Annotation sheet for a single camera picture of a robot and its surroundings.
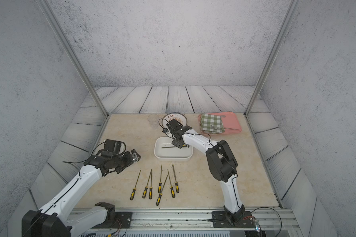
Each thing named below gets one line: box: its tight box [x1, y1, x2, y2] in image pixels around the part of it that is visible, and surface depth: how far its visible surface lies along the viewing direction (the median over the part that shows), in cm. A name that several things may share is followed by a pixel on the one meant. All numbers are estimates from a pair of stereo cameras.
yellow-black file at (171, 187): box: [167, 168, 176, 198], surface depth 83 cm
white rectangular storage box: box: [154, 136, 194, 162], surface depth 96 cm
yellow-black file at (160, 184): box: [158, 164, 163, 194], surface depth 85 cm
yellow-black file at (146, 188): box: [142, 168, 153, 199], surface depth 84 cm
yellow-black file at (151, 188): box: [148, 168, 153, 200], surface depth 83 cm
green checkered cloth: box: [200, 113, 225, 134], surface depth 117 cm
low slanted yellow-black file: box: [155, 174, 169, 206], surface depth 81 cm
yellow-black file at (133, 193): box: [130, 169, 142, 201], surface depth 82 cm
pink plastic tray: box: [198, 111, 242, 135], surface depth 117 cm
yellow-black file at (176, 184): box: [172, 163, 180, 194], surface depth 85 cm
